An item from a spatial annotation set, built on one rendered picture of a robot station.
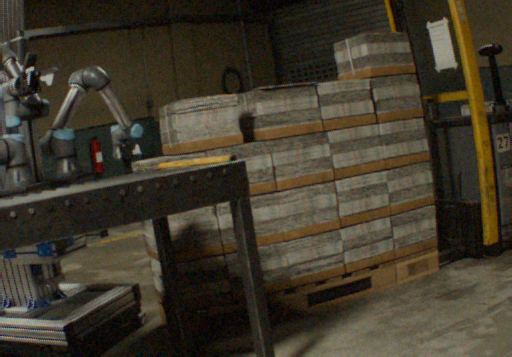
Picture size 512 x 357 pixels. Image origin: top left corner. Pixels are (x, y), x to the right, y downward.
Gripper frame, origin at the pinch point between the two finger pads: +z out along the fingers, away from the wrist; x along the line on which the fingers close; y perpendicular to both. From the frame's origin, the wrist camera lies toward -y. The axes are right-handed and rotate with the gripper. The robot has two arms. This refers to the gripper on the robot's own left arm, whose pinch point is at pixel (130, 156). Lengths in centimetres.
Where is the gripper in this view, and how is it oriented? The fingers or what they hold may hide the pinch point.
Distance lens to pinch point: 339.4
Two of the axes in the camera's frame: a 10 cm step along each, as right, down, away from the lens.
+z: 3.6, 0.0, -9.3
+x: 9.2, -1.6, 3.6
